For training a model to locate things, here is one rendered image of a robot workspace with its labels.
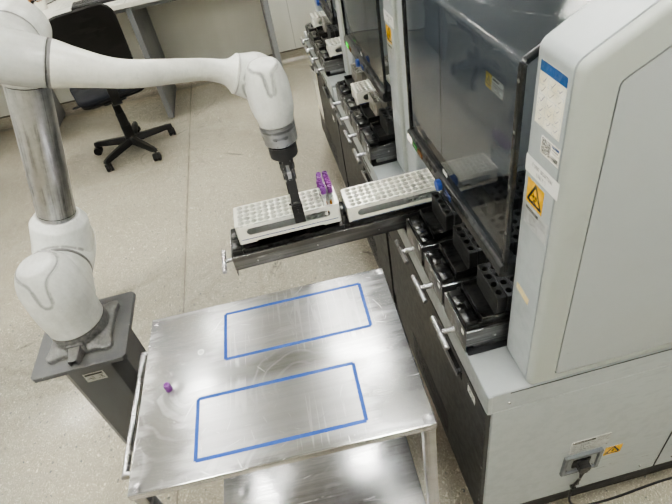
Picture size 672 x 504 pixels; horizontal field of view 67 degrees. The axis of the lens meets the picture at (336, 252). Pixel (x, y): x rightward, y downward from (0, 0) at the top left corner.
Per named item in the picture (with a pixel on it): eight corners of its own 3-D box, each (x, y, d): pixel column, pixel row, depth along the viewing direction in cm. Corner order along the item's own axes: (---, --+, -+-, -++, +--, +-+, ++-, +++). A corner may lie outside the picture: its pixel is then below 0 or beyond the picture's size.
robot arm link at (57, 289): (42, 350, 136) (-7, 294, 121) (51, 304, 149) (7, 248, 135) (103, 330, 138) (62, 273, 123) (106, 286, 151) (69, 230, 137)
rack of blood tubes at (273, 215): (335, 201, 153) (332, 184, 149) (342, 220, 146) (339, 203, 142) (238, 224, 152) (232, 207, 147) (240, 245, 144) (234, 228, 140)
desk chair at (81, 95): (109, 183, 351) (25, 27, 282) (92, 149, 395) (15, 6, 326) (190, 149, 370) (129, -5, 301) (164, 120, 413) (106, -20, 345)
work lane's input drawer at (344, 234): (445, 194, 163) (445, 170, 157) (462, 219, 152) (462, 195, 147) (222, 250, 159) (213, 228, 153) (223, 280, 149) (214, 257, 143)
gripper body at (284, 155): (265, 137, 135) (273, 167, 141) (268, 152, 129) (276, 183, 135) (293, 131, 135) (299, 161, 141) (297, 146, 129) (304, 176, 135)
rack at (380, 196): (436, 182, 157) (435, 165, 153) (448, 200, 149) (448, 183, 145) (342, 206, 155) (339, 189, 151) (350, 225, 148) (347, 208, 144)
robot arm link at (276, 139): (260, 134, 125) (265, 155, 128) (296, 125, 125) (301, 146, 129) (257, 118, 131) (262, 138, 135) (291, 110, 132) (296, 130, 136)
